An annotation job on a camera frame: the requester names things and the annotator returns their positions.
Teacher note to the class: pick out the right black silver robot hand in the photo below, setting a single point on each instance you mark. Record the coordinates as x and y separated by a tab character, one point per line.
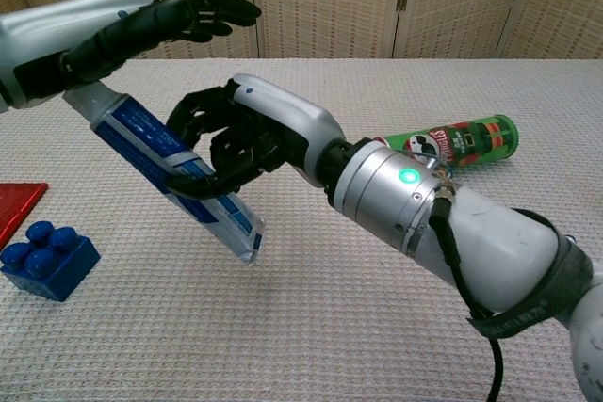
292	115

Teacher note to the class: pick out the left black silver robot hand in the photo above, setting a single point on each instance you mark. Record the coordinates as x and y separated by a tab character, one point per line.
70	25

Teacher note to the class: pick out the white blue toothpaste tube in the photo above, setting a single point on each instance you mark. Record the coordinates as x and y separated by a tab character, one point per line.
141	138

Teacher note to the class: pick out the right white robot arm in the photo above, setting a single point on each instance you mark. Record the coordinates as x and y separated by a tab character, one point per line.
494	242

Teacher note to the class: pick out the bamboo folding screen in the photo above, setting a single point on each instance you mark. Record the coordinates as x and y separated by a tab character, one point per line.
330	2

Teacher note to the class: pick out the green Pringles can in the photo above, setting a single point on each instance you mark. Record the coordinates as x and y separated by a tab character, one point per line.
471	140

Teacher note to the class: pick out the red certificate booklet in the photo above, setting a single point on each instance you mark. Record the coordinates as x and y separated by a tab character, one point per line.
16	204

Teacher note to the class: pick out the white woven tablecloth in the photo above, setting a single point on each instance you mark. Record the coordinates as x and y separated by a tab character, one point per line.
282	326

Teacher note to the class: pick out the blue building block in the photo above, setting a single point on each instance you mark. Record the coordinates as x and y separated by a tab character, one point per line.
52	265

